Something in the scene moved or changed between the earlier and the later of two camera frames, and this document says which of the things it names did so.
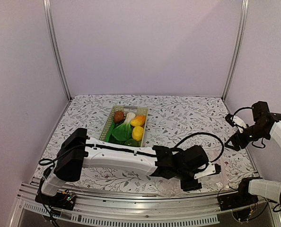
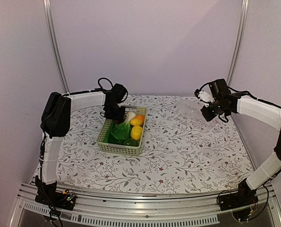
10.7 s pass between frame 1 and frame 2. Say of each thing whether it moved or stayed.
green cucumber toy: stayed
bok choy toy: stayed
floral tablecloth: stayed
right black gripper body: moved
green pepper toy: stayed
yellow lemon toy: stayed
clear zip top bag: moved
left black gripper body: moved
